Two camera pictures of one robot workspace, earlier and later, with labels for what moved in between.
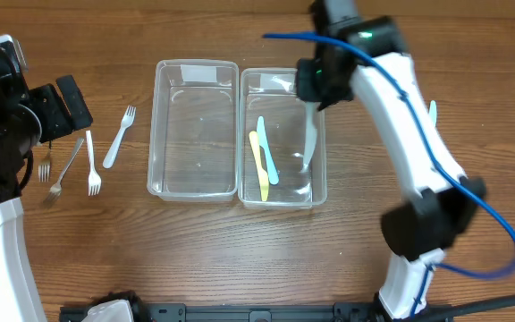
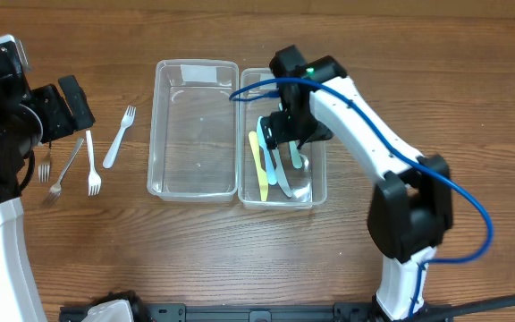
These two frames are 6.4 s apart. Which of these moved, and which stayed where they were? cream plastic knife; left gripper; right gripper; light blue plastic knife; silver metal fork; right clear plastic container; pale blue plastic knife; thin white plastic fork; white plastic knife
Moved: right gripper; pale blue plastic knife; white plastic knife
Stayed: right clear plastic container; silver metal fork; cream plastic knife; thin white plastic fork; left gripper; light blue plastic knife
